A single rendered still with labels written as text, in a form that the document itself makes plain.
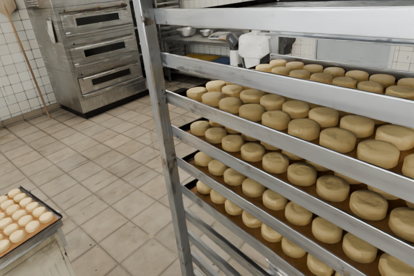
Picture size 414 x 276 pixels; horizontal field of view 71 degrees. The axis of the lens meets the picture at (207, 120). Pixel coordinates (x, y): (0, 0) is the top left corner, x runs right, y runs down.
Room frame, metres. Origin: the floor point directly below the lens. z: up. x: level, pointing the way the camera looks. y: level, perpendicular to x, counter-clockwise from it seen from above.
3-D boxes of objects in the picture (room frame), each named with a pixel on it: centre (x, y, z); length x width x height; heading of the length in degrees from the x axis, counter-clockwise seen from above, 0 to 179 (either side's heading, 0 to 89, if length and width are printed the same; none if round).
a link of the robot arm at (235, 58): (2.39, -0.28, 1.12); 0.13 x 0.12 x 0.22; 45
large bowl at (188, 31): (5.76, 0.23, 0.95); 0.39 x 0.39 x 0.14
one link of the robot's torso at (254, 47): (2.28, -0.47, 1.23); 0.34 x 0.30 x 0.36; 47
